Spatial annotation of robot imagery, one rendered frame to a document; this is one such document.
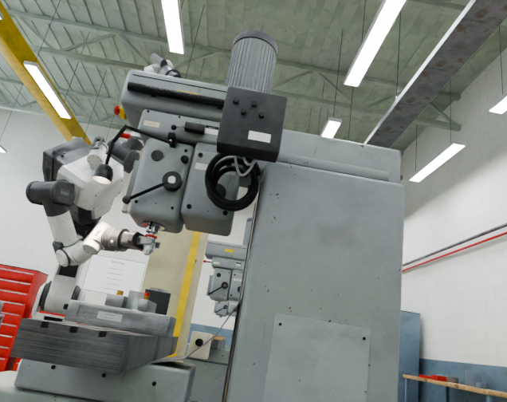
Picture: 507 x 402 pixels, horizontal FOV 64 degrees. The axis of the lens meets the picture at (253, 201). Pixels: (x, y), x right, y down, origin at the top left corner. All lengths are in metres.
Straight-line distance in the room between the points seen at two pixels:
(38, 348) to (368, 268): 0.95
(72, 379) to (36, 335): 0.40
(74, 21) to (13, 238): 5.70
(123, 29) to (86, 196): 7.08
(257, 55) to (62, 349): 1.32
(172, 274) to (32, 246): 8.66
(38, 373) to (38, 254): 10.22
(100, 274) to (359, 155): 9.79
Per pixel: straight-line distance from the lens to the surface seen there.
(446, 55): 4.14
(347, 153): 1.63
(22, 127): 13.10
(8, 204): 12.30
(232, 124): 1.30
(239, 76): 1.75
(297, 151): 1.58
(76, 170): 1.93
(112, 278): 10.92
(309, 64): 8.41
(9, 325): 6.71
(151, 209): 1.49
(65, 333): 1.01
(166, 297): 1.99
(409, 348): 8.59
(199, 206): 1.46
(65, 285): 2.13
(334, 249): 1.36
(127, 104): 1.67
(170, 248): 3.32
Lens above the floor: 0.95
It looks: 19 degrees up
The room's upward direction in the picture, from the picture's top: 10 degrees clockwise
